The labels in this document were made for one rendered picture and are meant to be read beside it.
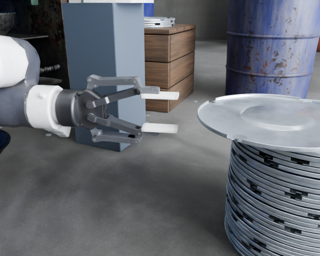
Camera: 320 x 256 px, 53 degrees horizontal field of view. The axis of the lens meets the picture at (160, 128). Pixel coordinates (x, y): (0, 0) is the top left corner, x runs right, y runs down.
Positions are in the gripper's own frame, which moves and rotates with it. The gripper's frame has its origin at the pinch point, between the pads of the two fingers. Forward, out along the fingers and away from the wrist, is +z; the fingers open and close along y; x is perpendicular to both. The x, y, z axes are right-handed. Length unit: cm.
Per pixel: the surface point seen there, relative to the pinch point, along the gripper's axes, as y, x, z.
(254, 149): -3.0, -8.5, 16.4
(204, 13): 10, 389, 4
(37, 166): -25, 20, -40
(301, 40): 6, 83, 46
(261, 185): -8.6, -10.4, 18.0
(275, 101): 0.0, 10.4, 23.0
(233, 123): -0.2, -4.1, 13.2
